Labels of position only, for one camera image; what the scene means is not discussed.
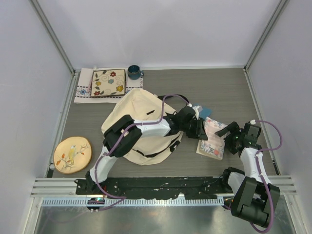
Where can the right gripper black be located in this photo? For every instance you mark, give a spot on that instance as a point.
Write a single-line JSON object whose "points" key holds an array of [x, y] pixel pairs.
{"points": [[232, 126]]}

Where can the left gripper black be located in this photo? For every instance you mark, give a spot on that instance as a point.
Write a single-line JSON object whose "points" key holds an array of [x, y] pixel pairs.
{"points": [[200, 131]]}

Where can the floral pastel notebook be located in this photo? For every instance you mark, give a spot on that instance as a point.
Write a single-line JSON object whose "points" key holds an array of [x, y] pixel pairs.
{"points": [[215, 145]]}

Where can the cream canvas backpack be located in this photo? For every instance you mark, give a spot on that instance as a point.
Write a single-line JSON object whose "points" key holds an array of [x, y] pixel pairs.
{"points": [[143, 105]]}

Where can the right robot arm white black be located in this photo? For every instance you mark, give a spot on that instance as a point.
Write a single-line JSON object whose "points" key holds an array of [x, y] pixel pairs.
{"points": [[255, 197]]}

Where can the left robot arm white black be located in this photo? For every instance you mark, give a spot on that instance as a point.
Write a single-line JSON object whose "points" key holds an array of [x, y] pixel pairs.
{"points": [[121, 137]]}

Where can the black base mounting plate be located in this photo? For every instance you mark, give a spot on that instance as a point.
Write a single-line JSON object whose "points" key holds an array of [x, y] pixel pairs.
{"points": [[159, 188]]}

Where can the dark blue ceramic mug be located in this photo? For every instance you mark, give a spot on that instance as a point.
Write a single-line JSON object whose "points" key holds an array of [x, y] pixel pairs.
{"points": [[134, 72]]}

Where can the floral square ceramic plate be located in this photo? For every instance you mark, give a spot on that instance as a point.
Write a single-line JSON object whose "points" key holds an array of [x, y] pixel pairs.
{"points": [[108, 83]]}

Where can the round wooden bird coaster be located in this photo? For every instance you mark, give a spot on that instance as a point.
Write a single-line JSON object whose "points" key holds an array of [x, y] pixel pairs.
{"points": [[72, 155]]}

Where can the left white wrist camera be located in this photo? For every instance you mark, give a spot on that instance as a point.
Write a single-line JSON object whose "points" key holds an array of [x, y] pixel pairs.
{"points": [[197, 109]]}

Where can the slotted grey cable duct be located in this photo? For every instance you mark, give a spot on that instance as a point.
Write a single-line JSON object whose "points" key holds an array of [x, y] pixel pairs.
{"points": [[95, 202]]}

